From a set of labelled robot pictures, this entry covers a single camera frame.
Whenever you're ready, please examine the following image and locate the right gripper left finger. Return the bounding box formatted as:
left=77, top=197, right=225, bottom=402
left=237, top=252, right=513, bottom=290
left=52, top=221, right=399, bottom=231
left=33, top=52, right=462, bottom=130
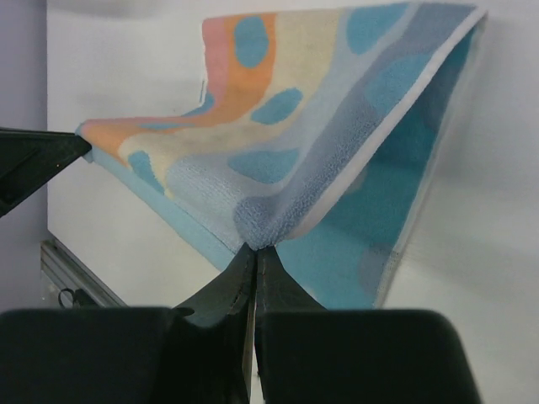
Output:
left=1, top=246, right=256, bottom=403

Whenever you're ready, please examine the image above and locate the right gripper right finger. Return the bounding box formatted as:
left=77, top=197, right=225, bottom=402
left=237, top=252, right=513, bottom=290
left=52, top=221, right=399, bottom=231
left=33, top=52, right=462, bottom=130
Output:
left=254, top=247, right=481, bottom=403

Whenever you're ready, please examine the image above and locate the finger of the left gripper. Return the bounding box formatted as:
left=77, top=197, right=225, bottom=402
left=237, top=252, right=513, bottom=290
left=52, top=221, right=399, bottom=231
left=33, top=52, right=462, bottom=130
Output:
left=1, top=127, right=92, bottom=215

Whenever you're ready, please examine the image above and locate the polka dot striped towel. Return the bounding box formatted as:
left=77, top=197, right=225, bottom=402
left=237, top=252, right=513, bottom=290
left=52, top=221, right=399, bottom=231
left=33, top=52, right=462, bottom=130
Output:
left=77, top=2, right=487, bottom=309

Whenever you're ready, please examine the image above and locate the aluminium rail frame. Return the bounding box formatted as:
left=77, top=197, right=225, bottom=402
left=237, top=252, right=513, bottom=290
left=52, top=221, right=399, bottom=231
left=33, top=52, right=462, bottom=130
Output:
left=40, top=238, right=125, bottom=309

